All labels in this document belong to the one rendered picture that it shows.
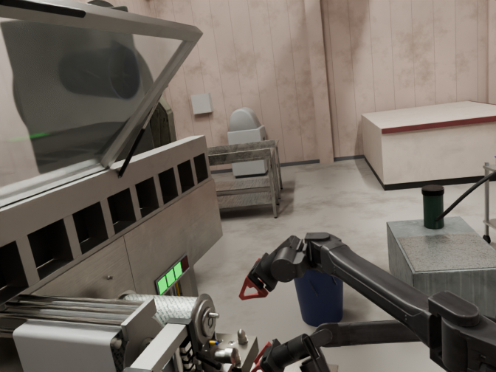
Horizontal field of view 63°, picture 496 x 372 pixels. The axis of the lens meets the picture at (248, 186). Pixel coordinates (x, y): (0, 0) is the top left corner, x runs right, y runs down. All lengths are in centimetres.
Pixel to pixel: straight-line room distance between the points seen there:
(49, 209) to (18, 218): 9
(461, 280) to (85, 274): 248
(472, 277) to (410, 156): 368
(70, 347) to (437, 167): 620
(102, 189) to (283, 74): 792
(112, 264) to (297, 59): 800
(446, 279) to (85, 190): 246
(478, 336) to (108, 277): 100
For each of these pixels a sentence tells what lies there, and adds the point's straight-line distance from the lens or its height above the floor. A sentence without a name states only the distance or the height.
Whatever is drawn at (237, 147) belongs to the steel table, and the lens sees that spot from 656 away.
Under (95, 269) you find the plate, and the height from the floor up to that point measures 140.
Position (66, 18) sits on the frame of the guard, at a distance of 75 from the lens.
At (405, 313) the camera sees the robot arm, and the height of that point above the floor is 146.
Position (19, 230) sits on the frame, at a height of 159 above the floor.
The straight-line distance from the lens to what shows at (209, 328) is 117.
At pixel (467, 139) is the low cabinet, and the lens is 675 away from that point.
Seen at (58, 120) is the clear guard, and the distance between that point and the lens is 98.
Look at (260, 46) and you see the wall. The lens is 911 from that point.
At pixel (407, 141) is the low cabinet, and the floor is 74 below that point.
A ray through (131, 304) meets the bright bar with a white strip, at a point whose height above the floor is 145.
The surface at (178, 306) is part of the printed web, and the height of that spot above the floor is 131.
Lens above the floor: 185
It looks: 14 degrees down
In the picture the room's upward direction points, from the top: 8 degrees counter-clockwise
